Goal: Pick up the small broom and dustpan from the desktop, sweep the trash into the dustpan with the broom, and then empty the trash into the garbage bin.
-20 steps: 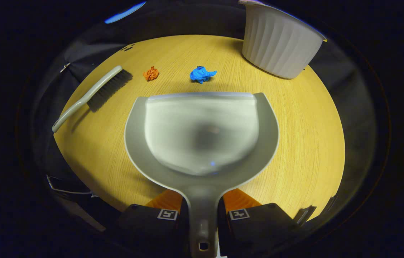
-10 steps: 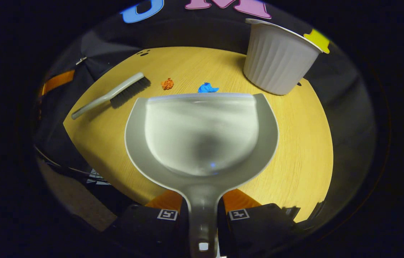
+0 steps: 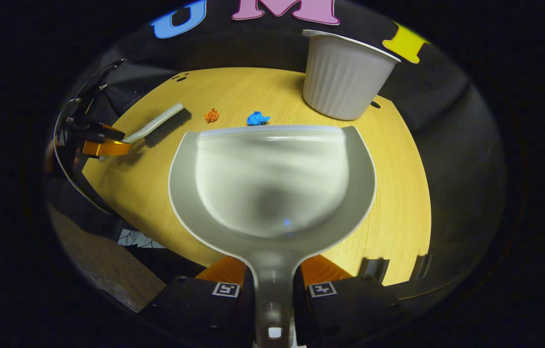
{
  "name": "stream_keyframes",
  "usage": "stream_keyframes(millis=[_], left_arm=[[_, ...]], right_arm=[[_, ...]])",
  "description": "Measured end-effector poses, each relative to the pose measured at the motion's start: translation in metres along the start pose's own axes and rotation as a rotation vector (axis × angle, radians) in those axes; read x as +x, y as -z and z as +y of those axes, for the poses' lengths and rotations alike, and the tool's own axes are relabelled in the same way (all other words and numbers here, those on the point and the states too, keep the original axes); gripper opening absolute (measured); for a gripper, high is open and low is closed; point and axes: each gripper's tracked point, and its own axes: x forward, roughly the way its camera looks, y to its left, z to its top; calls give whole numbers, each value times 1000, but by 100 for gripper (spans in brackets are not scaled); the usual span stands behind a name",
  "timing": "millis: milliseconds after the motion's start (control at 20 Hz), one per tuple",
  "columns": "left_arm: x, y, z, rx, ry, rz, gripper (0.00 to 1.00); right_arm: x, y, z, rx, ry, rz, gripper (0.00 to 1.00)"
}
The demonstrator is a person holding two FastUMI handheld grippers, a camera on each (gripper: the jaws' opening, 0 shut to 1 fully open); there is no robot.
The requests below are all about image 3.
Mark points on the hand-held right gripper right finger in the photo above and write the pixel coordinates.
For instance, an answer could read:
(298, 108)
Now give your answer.
(350, 309)

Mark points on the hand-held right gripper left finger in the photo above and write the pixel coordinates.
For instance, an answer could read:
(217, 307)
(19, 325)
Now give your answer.
(195, 309)

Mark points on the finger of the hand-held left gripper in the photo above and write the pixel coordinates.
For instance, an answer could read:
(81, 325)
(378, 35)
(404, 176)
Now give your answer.
(108, 148)
(106, 132)

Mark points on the small grey broom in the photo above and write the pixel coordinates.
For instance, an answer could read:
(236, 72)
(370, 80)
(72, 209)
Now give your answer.
(156, 124)

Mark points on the orange paper ball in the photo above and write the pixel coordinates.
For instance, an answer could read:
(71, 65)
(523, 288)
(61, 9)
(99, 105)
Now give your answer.
(211, 115)

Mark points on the grey plastic dustpan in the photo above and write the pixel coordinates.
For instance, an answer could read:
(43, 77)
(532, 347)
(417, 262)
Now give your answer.
(272, 193)

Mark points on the blue paper ball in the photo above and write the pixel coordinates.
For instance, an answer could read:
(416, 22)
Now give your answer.
(257, 119)

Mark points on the white ribbed garbage bin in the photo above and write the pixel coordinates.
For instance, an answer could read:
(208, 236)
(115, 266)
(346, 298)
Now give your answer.
(345, 77)

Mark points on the black backdrop cloth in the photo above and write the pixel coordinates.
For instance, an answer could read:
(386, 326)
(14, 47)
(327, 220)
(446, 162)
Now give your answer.
(446, 121)

